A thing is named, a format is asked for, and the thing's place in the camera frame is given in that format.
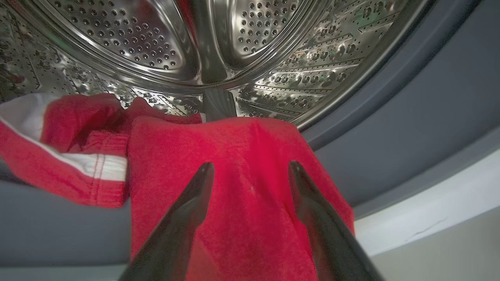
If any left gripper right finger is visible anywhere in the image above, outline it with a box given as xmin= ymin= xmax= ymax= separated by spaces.
xmin=288 ymin=161 xmax=385 ymax=281

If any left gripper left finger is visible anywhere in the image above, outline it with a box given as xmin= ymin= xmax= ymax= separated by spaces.
xmin=119 ymin=162 xmax=215 ymax=281

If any red and white garment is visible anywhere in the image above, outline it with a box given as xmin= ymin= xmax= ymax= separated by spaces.
xmin=0 ymin=93 xmax=355 ymax=281

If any white front-load washing machine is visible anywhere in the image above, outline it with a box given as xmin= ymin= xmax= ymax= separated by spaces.
xmin=0 ymin=148 xmax=500 ymax=281

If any grey rubber door gasket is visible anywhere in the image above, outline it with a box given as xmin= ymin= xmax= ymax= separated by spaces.
xmin=0 ymin=0 xmax=500 ymax=270

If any stainless steel washer drum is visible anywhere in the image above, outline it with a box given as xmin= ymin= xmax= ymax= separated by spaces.
xmin=0 ymin=0 xmax=430 ymax=131

